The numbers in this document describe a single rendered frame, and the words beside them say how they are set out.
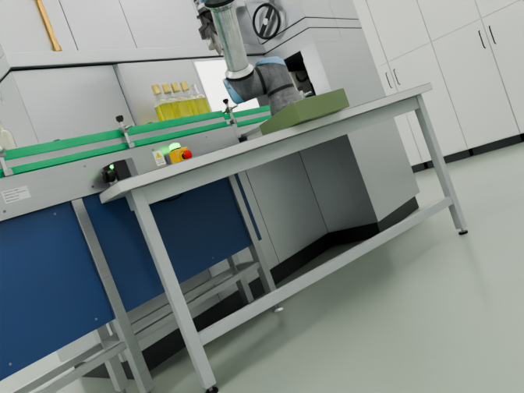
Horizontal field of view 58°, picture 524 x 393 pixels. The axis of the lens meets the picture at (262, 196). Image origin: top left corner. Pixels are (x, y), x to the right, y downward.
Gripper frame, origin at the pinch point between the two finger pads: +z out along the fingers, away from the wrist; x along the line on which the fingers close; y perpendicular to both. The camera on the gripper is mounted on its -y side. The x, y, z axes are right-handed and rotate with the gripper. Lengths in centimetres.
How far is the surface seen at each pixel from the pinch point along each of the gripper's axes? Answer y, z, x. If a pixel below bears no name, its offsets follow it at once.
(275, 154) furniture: -23, 51, 21
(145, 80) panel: 42.0, -4.8, 12.8
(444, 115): 42, 67, -365
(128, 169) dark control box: 7, 38, 64
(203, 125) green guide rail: 16.3, 27.2, 12.0
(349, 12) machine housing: 7, -27, -149
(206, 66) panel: 42, -9, -32
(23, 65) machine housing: 43, -16, 67
